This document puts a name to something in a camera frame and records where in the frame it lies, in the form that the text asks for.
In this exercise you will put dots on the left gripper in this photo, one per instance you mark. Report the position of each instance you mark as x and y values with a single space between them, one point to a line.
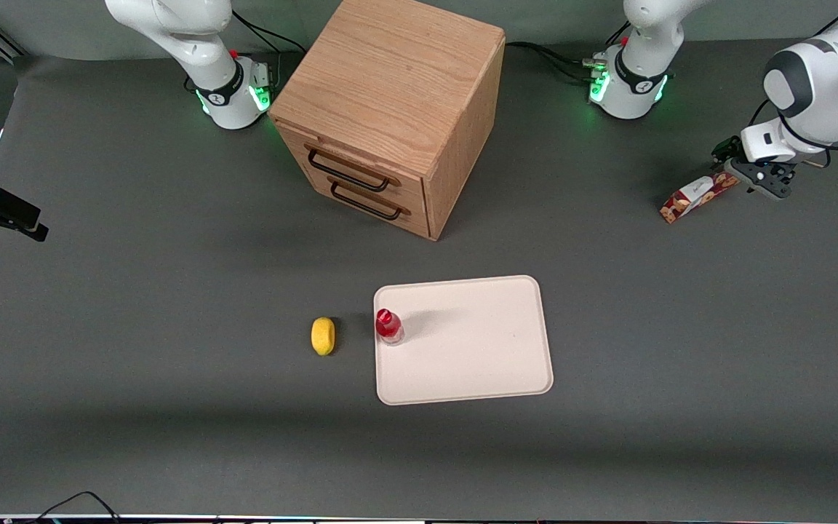
724 152

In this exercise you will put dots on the red cookie box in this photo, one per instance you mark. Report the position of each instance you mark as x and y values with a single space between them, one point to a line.
688 201

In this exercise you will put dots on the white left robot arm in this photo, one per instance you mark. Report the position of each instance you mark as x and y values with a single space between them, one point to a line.
826 80

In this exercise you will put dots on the beige rectangular tray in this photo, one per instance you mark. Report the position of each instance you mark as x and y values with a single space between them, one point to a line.
470 342

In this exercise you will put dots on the yellow lemon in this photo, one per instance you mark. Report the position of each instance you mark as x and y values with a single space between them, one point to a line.
323 336

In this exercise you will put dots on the wooden drawer cabinet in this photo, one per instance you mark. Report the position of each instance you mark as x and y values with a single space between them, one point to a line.
397 73

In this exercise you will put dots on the small red-capped bottle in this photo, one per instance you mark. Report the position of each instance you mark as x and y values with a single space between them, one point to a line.
388 326

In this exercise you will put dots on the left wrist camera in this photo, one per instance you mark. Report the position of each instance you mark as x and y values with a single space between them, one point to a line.
761 178

